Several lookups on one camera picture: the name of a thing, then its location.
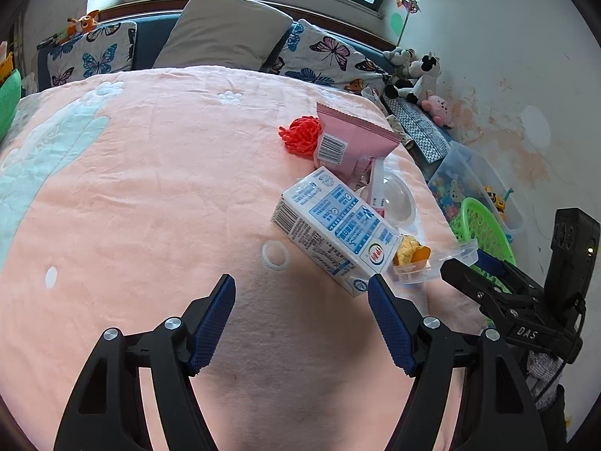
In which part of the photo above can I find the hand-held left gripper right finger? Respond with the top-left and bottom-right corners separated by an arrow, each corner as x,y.
367,273 -> 549,451

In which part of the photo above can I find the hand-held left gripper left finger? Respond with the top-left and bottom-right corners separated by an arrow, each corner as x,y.
53,273 -> 237,451

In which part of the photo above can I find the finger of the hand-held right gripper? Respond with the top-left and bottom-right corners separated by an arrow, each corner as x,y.
440,259 -> 513,313
476,250 -> 542,295

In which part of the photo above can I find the green plastic basket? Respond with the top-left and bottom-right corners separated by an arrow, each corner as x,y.
448,197 -> 517,285

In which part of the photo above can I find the clear plastic snack box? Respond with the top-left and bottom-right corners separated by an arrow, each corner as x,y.
392,234 -> 480,285

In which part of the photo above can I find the white blue milk carton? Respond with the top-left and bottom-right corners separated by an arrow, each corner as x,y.
271,165 -> 405,298

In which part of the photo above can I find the yellow toy car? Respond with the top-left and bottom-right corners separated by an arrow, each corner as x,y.
483,185 -> 511,213

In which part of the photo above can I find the clear plastic storage box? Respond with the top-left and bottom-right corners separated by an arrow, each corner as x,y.
429,141 -> 524,241

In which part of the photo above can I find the clear plastic dome lid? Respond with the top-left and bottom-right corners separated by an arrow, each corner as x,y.
376,174 -> 417,227

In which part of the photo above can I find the small pink white packet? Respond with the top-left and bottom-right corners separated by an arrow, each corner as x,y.
361,157 -> 390,208

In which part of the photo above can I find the pink printed blanket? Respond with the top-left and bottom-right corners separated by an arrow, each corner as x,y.
0,66 -> 491,451

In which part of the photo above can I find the black white patterned box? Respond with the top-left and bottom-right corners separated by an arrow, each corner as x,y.
382,95 -> 450,165

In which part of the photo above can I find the pink plush toy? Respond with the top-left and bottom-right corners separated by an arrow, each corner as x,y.
421,95 -> 455,127

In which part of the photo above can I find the pink snack packet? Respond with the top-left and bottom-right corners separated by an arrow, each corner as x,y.
316,102 -> 400,185

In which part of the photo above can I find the black white cow plush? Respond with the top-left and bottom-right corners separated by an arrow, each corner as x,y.
393,53 -> 442,105

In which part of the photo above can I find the red yarn ball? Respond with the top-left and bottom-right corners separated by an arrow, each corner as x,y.
278,116 -> 326,157

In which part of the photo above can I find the grey white plush toy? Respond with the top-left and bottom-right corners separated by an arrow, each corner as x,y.
382,48 -> 418,80

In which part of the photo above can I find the white butterfly print pillow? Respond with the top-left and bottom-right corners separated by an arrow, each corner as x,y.
267,19 -> 393,97
47,21 -> 138,88

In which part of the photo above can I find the blue sofa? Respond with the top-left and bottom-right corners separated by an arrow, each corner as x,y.
35,12 -> 397,90

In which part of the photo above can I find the grey pillow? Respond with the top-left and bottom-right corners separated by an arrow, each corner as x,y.
153,0 -> 294,72

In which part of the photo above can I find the green plastic bowl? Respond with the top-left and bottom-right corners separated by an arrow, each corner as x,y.
0,68 -> 23,142

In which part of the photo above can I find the orange fox plush toy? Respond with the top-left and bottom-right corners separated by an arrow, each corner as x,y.
38,9 -> 101,48

